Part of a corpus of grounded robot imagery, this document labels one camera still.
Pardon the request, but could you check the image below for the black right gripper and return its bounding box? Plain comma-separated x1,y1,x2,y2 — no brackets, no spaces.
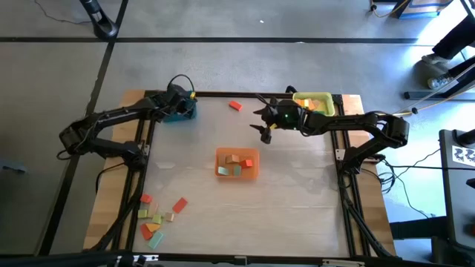
249,99,309,145

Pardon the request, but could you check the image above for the blue plastic bin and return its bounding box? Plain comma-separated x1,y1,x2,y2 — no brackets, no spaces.
162,99,198,123

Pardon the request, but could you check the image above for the orange plastic bin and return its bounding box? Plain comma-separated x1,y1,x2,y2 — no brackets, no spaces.
214,147,261,181

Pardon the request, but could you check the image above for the yellow plastic bin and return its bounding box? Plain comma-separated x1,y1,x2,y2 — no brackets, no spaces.
292,91,336,117

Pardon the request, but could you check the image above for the black floor stand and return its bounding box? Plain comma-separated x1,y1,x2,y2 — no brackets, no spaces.
79,0,119,41

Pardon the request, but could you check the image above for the light teal flat block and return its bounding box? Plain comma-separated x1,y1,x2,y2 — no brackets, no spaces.
148,231,165,250

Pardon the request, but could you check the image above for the black desk leg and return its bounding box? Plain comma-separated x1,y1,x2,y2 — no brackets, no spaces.
403,65,475,101

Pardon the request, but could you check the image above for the person's shoe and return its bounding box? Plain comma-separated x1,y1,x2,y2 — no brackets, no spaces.
421,53,452,66
426,73,456,90

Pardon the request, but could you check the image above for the black cart base bar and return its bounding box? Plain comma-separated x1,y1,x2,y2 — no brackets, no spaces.
389,216,448,240

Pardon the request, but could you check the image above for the blue box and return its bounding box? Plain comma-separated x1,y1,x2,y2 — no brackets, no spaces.
393,0,454,19

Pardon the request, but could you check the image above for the black-and-white marker sticker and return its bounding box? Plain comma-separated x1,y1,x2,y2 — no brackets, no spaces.
451,145,475,168

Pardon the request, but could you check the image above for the black cart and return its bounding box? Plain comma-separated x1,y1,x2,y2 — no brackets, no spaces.
439,128,475,253

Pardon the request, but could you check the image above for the person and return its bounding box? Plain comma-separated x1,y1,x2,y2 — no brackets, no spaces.
421,14,475,90

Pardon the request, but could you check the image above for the black table frame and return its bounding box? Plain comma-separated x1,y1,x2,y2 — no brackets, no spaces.
111,90,396,260

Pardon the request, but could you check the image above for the black cable bundle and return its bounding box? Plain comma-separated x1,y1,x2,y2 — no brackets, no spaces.
361,148,446,220

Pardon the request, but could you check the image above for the yellow floor cable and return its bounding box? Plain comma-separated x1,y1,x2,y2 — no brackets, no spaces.
393,83,475,116

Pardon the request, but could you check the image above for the black camera rail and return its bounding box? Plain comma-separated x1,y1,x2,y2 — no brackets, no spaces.
0,251,475,267

